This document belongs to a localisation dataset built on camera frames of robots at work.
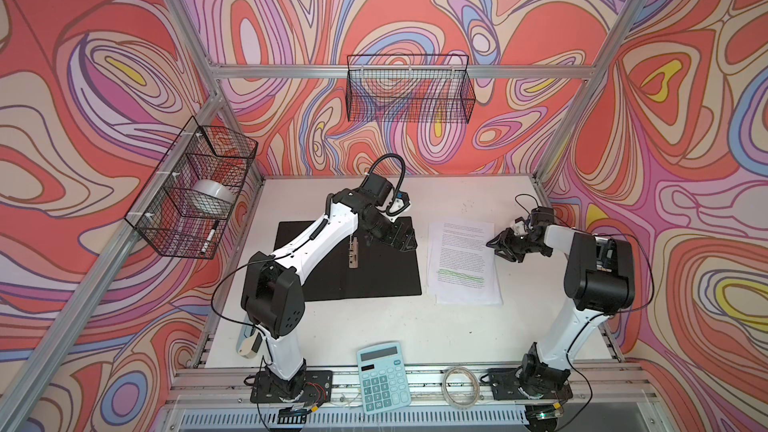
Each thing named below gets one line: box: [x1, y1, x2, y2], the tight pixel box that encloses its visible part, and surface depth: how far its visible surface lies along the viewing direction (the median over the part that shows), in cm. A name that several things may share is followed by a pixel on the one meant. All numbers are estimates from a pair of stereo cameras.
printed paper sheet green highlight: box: [427, 220, 504, 305], surface depth 97 cm
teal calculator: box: [356, 341, 411, 415], surface depth 75 cm
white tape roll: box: [192, 179, 236, 205], surface depth 74 cm
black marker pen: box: [200, 220, 220, 255], surface depth 74 cm
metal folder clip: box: [348, 235, 359, 269], surface depth 98 cm
